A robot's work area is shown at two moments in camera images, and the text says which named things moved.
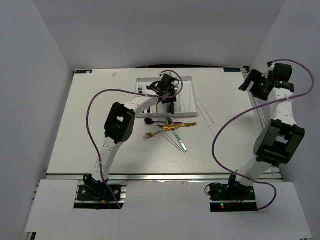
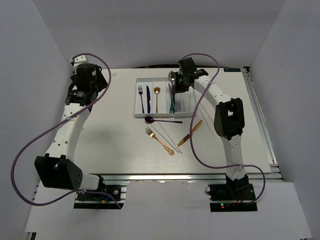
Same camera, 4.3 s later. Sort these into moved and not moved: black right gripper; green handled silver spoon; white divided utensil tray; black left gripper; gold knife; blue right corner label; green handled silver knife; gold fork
Moved: gold fork; black right gripper; green handled silver spoon; black left gripper; gold knife
Not moved: green handled silver knife; white divided utensil tray; blue right corner label
